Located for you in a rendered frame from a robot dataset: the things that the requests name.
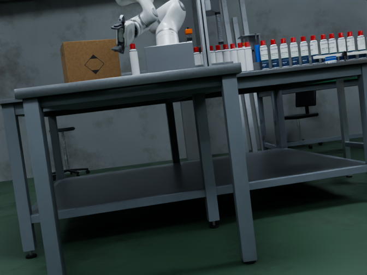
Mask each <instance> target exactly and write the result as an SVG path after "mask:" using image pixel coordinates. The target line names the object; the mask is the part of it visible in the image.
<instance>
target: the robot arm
mask: <svg viewBox="0 0 367 275"><path fill-rule="evenodd" d="M115 1H116V2H117V4H118V5H120V6H125V5H129V4H131V3H135V2H138V3H139V4H140V5H141V7H142V9H143V11H142V12H141V13H140V14H139V15H137V16H135V17H133V18H131V19H130V20H128V21H125V17H124V15H121V16H120V18H119V19H118V21H117V22H116V23H115V25H113V26H112V27H111V29H116V42H117V45H116V46H114V47H113V48H111V50H114V51H115V52H119V53H122V54H124V50H125V47H127V46H128V45H130V44H131V43H132V42H133V40H134V39H135V38H136V37H138V36H140V35H141V34H143V33H144V32H146V31H147V30H149V31H150V32H152V33H153V34H155V35H156V46H158V45H167V44H175V43H179V37H178V32H179V30H180V28H181V26H182V24H183V22H184V20H185V17H186V9H185V6H184V5H183V3H182V2H180V1H179V0H170V1H169V2H166V3H165V4H164V5H162V6H161V7H160V8H158V9H157V10H156V9H155V7H154V5H153V1H154V0H115ZM119 46H121V47H119Z"/></svg>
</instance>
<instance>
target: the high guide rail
mask: <svg viewBox="0 0 367 275"><path fill-rule="evenodd" d="M230 63H233V61H230V62H219V63H212V64H211V65H220V64H230ZM195 66H196V67H203V66H204V65H203V64H200V65H195ZM140 73H147V70H143V71H140ZM129 74H132V72H127V73H121V75H129Z"/></svg>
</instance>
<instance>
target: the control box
mask: <svg viewBox="0 0 367 275"><path fill-rule="evenodd" d="M204 4H205V13H206V16H208V17H209V16H214V15H215V12H220V4H219V0H204Z"/></svg>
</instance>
